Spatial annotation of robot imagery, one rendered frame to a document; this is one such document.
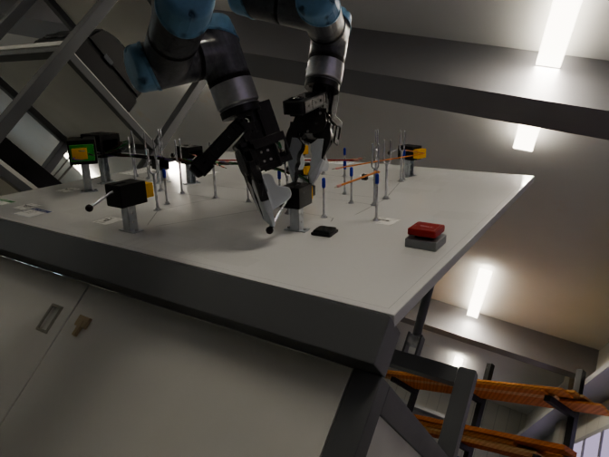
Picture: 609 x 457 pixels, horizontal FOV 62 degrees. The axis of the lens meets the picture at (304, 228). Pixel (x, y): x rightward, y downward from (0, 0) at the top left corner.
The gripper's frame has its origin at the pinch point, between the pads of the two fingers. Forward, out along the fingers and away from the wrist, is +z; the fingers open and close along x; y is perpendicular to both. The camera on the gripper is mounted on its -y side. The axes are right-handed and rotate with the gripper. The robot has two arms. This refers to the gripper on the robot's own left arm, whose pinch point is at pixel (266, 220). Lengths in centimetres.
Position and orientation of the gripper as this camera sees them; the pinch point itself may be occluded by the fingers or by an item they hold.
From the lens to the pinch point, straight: 88.9
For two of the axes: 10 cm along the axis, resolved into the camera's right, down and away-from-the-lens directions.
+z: 3.3, 9.4, 1.2
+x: -2.7, -0.3, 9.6
